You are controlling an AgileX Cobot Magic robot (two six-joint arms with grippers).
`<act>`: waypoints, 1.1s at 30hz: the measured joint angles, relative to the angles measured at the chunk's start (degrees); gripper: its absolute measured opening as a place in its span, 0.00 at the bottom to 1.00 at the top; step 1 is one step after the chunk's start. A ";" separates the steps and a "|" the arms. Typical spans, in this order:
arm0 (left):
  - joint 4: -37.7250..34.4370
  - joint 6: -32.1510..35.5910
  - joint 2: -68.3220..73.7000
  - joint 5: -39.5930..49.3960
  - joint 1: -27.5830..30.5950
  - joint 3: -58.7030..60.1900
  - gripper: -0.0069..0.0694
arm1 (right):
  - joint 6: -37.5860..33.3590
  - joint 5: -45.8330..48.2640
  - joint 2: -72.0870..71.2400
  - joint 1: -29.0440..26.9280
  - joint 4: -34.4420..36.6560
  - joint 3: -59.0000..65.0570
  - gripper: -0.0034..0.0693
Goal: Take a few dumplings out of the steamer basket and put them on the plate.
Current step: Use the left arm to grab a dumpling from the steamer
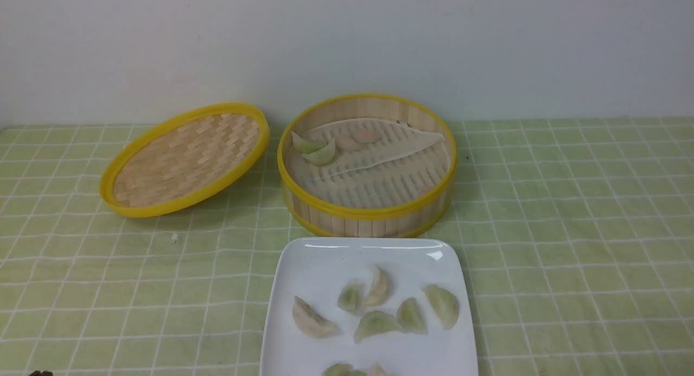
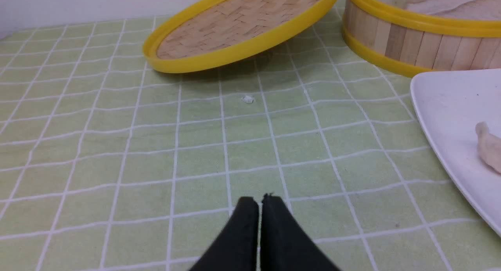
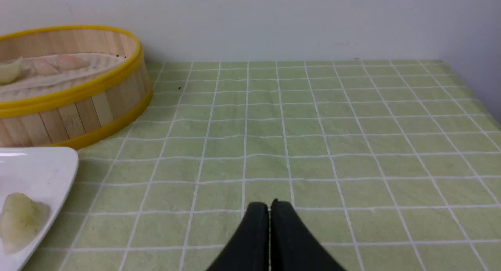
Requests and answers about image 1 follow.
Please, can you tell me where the white square plate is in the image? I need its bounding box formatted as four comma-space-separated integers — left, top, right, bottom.
259, 237, 479, 375

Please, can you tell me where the small green dumpling on plate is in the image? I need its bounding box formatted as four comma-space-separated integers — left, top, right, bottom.
337, 282, 362, 314

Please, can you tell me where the white dumpling on plate left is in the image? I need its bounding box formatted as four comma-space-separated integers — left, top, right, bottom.
292, 295, 340, 339

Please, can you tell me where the green dumpling plate centre front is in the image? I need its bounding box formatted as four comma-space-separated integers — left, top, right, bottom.
354, 311, 404, 344

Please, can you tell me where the green dumpling plate centre right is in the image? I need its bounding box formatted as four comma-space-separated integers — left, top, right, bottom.
396, 297, 428, 335

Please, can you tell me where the green dumpling plate far right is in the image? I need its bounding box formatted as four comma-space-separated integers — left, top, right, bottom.
423, 284, 460, 330

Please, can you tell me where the green dumpling plate bottom edge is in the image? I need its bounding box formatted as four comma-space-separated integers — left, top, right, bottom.
321, 363, 367, 376

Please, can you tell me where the pale dumpling plate bottom edge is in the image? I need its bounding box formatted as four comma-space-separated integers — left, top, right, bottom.
367, 363, 388, 376

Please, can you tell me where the bamboo steamer basket yellow rim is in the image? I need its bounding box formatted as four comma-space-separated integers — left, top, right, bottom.
277, 94, 458, 238

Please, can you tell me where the white steamer liner cloth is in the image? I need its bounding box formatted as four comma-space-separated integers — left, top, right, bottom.
284, 117, 453, 209

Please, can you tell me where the bamboo steamer lid yellow rim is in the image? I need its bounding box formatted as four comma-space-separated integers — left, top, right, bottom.
99, 103, 270, 218

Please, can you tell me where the green checkered tablecloth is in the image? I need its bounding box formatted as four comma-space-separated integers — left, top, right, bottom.
1, 119, 693, 375

